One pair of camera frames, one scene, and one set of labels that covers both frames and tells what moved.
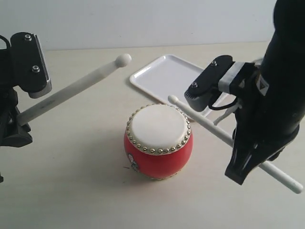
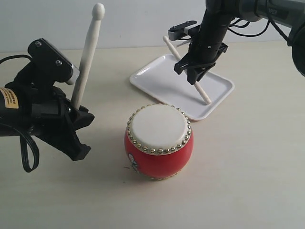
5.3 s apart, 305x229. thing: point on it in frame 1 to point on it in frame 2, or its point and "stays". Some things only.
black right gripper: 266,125 to 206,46
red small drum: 158,142 stays
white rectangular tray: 168,78 stays
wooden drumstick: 121,61 to 98,12
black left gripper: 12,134 to 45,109
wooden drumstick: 228,139 to 201,92
